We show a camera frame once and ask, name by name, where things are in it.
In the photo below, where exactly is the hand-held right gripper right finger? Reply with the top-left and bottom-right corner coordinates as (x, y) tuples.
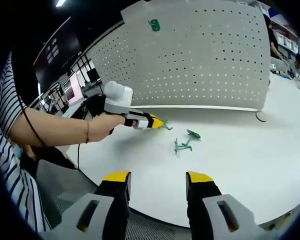
(185, 170), (260, 240)

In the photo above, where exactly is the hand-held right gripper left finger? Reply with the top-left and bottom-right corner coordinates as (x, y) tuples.
(53, 170), (133, 240)

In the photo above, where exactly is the black cable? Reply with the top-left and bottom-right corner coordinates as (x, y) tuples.
(13, 84), (81, 171)

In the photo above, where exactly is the pink-lit computer monitor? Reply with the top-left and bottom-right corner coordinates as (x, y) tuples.
(64, 72), (85, 105)

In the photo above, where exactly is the shelf rack with storage bins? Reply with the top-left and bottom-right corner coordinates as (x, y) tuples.
(272, 19), (300, 51)

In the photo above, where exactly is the person's left hand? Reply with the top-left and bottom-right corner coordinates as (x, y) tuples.
(89, 112), (127, 144)

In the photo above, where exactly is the small black monitor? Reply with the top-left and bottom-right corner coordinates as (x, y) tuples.
(86, 69), (100, 82)

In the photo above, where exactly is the operator in striped shirt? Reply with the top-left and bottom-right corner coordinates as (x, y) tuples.
(0, 51), (52, 233)

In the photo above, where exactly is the grey mesh chair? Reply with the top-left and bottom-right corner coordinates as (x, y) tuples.
(36, 158), (190, 240)

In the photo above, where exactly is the black office chair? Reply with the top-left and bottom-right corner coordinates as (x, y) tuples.
(86, 94), (107, 117)

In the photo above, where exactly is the green hook assembly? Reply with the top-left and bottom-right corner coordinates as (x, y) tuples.
(181, 128), (202, 147)
(173, 137), (194, 155)
(147, 18), (161, 32)
(161, 118), (174, 131)

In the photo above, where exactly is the large black wall screen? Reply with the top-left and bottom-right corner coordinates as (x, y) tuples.
(33, 16), (82, 86)

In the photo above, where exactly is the white perforated mounting plate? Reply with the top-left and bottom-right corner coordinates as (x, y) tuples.
(89, 1), (271, 123)

